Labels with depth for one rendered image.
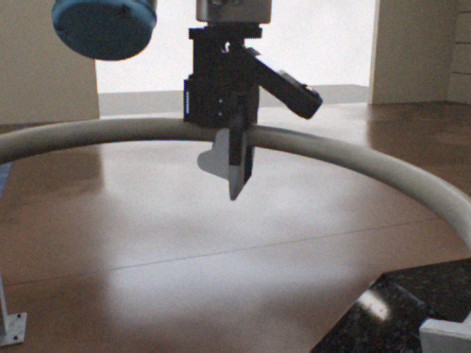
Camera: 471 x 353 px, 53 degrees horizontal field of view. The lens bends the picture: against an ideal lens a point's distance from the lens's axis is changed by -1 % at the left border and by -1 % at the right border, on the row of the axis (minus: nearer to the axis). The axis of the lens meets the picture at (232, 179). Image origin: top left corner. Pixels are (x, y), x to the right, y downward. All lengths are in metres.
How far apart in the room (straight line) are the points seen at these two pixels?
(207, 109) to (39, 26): 6.12
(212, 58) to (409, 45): 8.12
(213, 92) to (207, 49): 0.05
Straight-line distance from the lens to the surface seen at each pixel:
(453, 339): 0.23
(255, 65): 0.56
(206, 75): 0.59
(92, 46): 0.48
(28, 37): 6.66
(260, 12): 0.56
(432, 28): 8.96
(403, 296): 0.50
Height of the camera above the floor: 1.06
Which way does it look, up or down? 17 degrees down
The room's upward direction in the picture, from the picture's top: straight up
